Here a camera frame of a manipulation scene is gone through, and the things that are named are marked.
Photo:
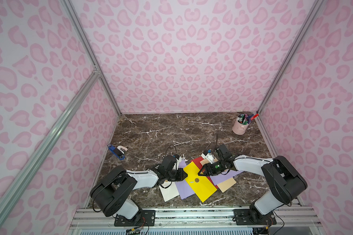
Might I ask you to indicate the yellow envelope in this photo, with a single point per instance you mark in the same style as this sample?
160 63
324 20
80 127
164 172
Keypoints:
201 186

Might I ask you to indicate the red envelope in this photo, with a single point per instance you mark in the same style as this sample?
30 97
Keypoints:
200 162

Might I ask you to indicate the beige envelope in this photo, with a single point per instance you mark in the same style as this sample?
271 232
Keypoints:
225 185

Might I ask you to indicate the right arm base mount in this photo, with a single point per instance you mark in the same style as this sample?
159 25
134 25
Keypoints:
253 217

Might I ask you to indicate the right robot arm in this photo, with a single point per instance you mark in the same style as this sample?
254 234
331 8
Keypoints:
284 181

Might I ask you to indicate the white envelope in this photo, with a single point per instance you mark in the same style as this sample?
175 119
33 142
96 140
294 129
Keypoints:
169 191

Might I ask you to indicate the pink pen cup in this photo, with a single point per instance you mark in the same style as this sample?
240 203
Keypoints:
239 128

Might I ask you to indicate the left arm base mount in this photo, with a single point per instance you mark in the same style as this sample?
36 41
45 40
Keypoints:
146 217

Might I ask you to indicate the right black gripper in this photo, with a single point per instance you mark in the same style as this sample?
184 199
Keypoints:
206 169

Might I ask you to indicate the purple envelope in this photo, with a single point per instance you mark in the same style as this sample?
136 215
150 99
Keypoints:
223 177
184 189

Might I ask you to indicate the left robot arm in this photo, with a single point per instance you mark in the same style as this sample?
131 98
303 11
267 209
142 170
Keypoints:
112 192

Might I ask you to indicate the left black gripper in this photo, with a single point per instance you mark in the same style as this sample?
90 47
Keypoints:
179 175

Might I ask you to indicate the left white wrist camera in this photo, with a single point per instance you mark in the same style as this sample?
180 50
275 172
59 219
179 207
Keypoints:
178 161

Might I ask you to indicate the aluminium front rail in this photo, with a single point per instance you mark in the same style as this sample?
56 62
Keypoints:
294 220

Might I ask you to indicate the blue stapler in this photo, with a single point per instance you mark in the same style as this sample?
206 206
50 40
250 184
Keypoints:
117 151

